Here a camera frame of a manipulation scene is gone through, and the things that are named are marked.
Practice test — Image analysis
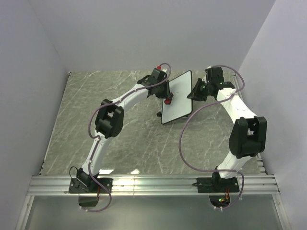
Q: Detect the white whiteboard black frame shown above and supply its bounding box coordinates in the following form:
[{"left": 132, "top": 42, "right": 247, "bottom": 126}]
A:
[{"left": 160, "top": 70, "right": 193, "bottom": 125}]

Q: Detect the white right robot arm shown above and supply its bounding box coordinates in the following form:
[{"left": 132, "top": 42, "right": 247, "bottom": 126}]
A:
[{"left": 187, "top": 66, "right": 267, "bottom": 192}]

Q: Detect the aluminium mounting rail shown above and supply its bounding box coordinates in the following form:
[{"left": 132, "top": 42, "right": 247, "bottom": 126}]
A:
[{"left": 27, "top": 174, "right": 280, "bottom": 196}]

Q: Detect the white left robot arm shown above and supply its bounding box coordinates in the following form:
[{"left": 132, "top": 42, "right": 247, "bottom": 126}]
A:
[{"left": 76, "top": 63, "right": 173, "bottom": 193}]

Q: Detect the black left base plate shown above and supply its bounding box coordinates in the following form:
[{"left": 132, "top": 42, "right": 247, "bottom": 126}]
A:
[{"left": 68, "top": 178, "right": 113, "bottom": 194}]

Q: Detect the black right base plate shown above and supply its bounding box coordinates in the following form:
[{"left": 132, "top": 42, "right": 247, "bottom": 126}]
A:
[{"left": 192, "top": 177, "right": 240, "bottom": 193}]

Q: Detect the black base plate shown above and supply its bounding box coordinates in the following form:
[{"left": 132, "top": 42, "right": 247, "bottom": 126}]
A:
[
  {"left": 68, "top": 178, "right": 113, "bottom": 194},
  {"left": 192, "top": 177, "right": 240, "bottom": 193}
]

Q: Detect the red black whiteboard eraser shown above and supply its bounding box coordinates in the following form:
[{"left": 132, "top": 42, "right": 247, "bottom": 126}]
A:
[{"left": 164, "top": 95, "right": 173, "bottom": 105}]

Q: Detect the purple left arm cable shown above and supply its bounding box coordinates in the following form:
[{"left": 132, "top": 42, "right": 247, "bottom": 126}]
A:
[{"left": 80, "top": 63, "right": 171, "bottom": 212}]

